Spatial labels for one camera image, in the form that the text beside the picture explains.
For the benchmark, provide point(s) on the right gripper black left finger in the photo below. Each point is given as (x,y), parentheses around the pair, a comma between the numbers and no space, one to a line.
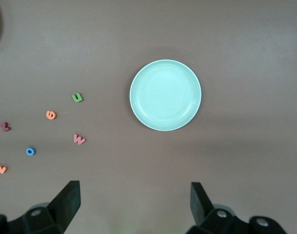
(65,204)

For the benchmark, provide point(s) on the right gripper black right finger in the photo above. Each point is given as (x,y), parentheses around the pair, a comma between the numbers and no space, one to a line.
(202,207)

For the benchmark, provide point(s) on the pink foam letter w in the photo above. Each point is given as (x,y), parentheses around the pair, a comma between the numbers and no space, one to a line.
(79,140)

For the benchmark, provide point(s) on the orange foam letter g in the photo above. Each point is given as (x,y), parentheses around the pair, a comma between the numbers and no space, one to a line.
(48,115)

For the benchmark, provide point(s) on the green foam letter u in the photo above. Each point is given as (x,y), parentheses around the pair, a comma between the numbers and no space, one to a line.
(77,99)

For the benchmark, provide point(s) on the blue foam letter o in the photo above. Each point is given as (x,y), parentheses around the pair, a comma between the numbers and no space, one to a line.
(27,151)

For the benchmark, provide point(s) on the orange foam letter v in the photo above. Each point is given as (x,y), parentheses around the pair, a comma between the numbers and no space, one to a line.
(2,169)

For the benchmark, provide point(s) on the dark red foam letter z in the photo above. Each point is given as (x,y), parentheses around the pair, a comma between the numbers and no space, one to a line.
(5,127)

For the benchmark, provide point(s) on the green plate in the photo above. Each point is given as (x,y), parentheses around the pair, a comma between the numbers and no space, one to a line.
(165,95)

